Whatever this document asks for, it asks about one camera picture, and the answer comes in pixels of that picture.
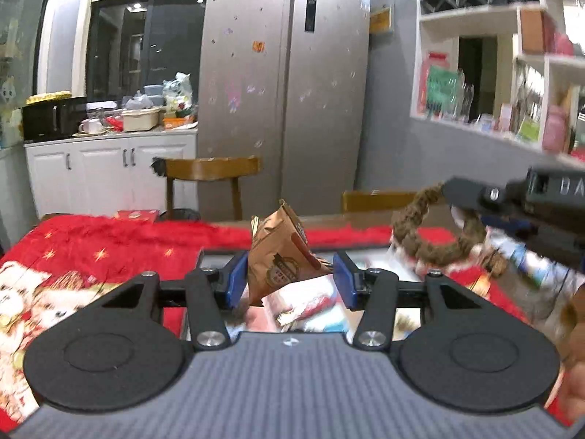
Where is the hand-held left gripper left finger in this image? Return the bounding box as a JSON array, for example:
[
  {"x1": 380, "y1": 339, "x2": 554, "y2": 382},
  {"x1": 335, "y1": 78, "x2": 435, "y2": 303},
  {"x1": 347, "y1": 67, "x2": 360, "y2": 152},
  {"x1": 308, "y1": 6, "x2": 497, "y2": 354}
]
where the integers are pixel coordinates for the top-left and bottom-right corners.
[{"x1": 99, "y1": 251, "x2": 250, "y2": 353}]

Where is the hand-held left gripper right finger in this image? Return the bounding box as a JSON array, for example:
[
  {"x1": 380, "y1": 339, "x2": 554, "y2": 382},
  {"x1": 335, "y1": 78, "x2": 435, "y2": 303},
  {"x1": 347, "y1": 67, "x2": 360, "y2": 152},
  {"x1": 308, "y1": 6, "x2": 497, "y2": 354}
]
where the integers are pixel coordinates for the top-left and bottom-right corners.
[{"x1": 332, "y1": 251, "x2": 495, "y2": 353}]

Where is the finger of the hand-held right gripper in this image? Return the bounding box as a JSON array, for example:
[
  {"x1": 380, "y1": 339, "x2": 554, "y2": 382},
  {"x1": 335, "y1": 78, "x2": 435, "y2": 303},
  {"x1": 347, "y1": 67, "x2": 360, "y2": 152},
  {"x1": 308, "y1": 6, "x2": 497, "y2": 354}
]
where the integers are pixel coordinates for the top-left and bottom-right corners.
[
  {"x1": 440, "y1": 175, "x2": 527, "y2": 214},
  {"x1": 479, "y1": 213, "x2": 585, "y2": 276}
]

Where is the black shallow box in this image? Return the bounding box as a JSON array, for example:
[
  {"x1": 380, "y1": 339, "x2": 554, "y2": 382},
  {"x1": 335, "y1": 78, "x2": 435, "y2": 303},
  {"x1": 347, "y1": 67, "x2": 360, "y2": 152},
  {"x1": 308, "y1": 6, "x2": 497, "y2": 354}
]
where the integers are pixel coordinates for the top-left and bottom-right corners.
[{"x1": 180, "y1": 246, "x2": 440, "y2": 345}]

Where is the red candy packet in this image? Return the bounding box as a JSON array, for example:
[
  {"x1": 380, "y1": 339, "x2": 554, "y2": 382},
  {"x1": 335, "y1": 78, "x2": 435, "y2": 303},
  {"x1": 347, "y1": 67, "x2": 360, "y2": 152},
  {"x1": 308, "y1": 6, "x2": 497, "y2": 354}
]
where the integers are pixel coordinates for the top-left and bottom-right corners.
[{"x1": 273, "y1": 292, "x2": 342, "y2": 329}]

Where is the brown triangular snack packet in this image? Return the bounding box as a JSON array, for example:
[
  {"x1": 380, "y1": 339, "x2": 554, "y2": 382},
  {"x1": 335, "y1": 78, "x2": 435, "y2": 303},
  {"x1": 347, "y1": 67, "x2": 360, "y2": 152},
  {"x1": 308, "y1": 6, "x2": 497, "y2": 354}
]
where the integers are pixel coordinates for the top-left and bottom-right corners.
[{"x1": 247, "y1": 198, "x2": 333, "y2": 308}]

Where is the brown braided ring snack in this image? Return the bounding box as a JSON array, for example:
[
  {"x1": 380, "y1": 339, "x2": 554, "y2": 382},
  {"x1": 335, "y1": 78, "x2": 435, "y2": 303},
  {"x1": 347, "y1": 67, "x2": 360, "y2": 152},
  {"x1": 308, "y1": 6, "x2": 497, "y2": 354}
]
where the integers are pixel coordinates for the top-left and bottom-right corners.
[{"x1": 390, "y1": 182, "x2": 509, "y2": 278}]

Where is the person's right forearm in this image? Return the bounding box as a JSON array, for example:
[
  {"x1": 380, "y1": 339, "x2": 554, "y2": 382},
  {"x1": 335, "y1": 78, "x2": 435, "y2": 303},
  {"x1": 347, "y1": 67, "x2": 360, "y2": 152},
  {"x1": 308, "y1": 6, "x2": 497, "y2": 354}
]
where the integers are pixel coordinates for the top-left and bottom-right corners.
[{"x1": 554, "y1": 282, "x2": 585, "y2": 427}]

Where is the printed booklet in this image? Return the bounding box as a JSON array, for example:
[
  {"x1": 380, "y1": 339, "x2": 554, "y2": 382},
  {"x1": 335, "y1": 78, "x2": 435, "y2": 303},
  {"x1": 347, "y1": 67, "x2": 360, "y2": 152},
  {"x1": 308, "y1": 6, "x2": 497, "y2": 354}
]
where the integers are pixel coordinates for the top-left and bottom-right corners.
[{"x1": 237, "y1": 301, "x2": 427, "y2": 335}]

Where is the pink bottle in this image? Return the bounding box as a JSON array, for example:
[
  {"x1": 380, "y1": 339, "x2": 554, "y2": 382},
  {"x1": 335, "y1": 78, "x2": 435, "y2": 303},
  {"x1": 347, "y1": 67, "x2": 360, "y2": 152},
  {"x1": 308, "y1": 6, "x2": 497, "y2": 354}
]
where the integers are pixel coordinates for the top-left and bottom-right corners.
[{"x1": 543, "y1": 104, "x2": 570, "y2": 153}]

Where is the red box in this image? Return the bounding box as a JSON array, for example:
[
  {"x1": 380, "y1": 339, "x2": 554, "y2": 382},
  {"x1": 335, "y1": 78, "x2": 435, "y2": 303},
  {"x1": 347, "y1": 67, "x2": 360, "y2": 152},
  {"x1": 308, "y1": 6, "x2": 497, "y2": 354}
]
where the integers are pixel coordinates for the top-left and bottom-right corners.
[{"x1": 116, "y1": 209, "x2": 162, "y2": 223}]

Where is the red bear printed blanket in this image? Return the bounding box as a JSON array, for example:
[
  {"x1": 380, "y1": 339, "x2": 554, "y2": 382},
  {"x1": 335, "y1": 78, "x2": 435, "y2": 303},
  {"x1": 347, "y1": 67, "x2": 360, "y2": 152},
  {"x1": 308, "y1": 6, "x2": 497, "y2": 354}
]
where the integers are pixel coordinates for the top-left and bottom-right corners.
[{"x1": 0, "y1": 213, "x2": 585, "y2": 427}]

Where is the orange box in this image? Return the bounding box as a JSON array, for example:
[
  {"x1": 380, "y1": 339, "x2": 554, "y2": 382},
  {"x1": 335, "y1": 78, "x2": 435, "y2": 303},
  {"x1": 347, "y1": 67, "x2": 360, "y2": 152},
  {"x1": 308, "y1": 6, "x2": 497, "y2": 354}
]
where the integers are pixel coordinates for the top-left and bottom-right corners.
[{"x1": 162, "y1": 116, "x2": 199, "y2": 131}]

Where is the white kitchen cabinet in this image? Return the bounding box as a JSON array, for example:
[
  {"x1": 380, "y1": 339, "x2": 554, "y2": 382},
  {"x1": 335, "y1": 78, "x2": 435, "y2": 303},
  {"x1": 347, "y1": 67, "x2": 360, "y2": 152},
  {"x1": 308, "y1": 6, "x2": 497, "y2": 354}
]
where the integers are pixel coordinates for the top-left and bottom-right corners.
[{"x1": 24, "y1": 127, "x2": 200, "y2": 221}]

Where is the silver refrigerator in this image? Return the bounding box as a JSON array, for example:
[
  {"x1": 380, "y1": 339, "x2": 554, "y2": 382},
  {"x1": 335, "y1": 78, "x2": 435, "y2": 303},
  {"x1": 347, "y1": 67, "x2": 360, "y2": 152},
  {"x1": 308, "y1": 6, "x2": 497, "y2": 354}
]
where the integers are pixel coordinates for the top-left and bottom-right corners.
[{"x1": 196, "y1": 0, "x2": 371, "y2": 221}]

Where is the beige plastic basket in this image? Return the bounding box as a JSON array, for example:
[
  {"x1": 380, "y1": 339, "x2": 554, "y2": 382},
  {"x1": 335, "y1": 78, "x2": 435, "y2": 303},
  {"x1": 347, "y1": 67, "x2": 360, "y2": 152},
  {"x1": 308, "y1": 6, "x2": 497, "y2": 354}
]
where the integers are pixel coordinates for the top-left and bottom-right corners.
[{"x1": 120, "y1": 106, "x2": 165, "y2": 133}]

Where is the white plastic bag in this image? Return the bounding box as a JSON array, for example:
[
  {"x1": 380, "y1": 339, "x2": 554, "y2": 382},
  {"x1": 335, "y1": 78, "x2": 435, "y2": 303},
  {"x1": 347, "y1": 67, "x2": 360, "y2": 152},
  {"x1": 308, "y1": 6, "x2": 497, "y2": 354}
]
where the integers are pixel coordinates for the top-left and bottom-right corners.
[{"x1": 161, "y1": 72, "x2": 198, "y2": 118}]

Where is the stack of clear containers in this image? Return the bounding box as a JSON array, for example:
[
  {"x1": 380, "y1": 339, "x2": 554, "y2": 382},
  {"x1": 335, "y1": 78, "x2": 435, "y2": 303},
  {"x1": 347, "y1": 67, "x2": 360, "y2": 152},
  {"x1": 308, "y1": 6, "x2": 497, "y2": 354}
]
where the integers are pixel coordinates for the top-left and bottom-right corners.
[{"x1": 141, "y1": 83, "x2": 166, "y2": 109}]

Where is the black microwave oven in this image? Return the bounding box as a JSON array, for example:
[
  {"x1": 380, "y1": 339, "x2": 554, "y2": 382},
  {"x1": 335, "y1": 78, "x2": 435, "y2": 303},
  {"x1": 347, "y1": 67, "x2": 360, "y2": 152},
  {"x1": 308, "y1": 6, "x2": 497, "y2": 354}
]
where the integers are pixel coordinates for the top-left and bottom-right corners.
[{"x1": 21, "y1": 96, "x2": 88, "y2": 142}]

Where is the dark kitchen window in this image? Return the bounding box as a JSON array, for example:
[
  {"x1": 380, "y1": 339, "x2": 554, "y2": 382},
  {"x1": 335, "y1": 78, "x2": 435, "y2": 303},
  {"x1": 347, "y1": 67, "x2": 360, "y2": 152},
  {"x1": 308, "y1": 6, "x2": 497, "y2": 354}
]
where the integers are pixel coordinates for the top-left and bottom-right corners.
[{"x1": 86, "y1": 0, "x2": 210, "y2": 102}]

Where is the yellow tray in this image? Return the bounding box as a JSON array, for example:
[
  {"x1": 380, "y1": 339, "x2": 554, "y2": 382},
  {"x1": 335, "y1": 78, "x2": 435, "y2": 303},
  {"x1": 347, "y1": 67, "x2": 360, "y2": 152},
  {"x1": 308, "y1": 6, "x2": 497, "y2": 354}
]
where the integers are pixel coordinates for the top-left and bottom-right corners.
[{"x1": 25, "y1": 91, "x2": 74, "y2": 104}]

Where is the glass door cabinet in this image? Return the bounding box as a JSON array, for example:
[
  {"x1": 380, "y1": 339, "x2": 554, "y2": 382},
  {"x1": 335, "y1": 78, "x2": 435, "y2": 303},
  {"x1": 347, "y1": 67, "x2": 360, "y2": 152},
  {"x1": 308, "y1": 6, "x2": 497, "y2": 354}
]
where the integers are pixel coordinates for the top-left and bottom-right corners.
[{"x1": 0, "y1": 0, "x2": 56, "y2": 148}]

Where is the white wall shelf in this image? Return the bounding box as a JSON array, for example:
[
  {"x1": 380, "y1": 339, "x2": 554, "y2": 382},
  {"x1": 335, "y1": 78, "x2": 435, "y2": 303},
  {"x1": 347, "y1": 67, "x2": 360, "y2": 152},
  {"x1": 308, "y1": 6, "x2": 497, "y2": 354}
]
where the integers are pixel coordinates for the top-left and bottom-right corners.
[{"x1": 408, "y1": 0, "x2": 585, "y2": 162}]

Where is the yellow wall box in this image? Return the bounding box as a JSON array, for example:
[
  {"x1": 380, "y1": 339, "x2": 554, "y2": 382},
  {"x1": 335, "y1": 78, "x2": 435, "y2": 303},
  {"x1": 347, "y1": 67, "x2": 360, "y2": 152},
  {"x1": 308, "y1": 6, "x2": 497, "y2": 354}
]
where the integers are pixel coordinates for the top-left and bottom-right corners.
[{"x1": 368, "y1": 4, "x2": 396, "y2": 36}]

